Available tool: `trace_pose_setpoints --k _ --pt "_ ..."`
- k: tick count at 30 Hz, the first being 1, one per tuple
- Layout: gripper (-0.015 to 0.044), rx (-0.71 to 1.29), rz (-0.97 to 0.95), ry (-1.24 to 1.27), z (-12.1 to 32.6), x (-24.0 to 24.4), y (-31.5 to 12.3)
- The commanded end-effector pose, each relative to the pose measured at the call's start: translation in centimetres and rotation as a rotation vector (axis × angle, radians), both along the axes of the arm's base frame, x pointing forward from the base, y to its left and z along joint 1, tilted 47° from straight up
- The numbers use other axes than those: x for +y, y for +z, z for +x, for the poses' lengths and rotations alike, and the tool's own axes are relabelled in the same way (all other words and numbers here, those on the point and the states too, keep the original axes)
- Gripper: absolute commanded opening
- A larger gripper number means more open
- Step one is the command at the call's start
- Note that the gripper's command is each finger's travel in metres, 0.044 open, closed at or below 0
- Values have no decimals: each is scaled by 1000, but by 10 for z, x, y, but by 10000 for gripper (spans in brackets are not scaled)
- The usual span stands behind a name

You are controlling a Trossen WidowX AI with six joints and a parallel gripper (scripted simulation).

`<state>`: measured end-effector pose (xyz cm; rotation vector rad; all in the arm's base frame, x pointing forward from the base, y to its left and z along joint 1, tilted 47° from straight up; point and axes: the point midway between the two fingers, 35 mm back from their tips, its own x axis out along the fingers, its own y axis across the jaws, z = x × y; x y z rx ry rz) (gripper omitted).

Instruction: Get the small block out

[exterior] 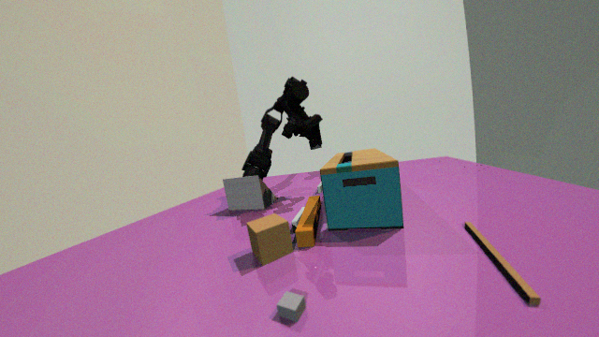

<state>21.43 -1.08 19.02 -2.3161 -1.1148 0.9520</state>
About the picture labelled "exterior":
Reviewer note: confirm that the brown cube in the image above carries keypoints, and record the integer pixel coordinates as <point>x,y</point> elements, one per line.
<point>270,238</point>

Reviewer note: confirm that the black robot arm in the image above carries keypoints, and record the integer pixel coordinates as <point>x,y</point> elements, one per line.
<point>294,94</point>

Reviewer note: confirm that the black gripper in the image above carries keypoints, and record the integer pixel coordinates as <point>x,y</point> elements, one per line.
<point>309,126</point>

